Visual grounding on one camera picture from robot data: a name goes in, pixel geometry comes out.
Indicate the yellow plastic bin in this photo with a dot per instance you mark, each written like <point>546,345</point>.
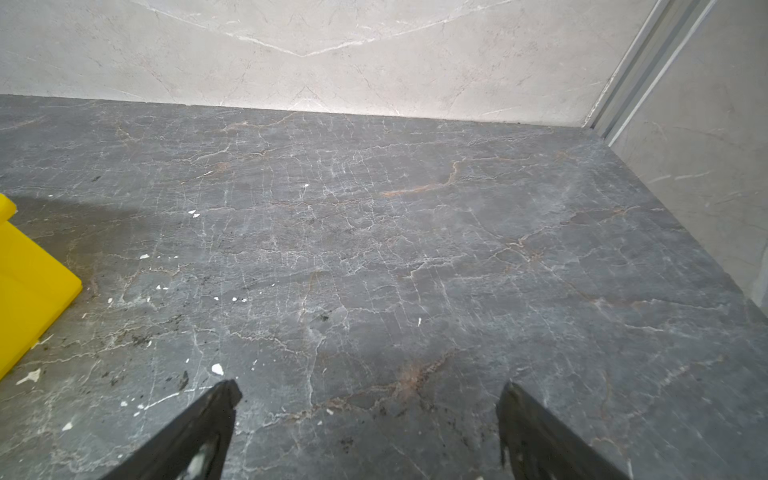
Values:
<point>35,290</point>

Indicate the aluminium frame post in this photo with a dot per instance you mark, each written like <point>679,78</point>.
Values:
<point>667,29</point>

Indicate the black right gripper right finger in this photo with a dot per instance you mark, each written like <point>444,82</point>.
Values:
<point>535,444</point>

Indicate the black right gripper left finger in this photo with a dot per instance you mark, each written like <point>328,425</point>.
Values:
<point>193,445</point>

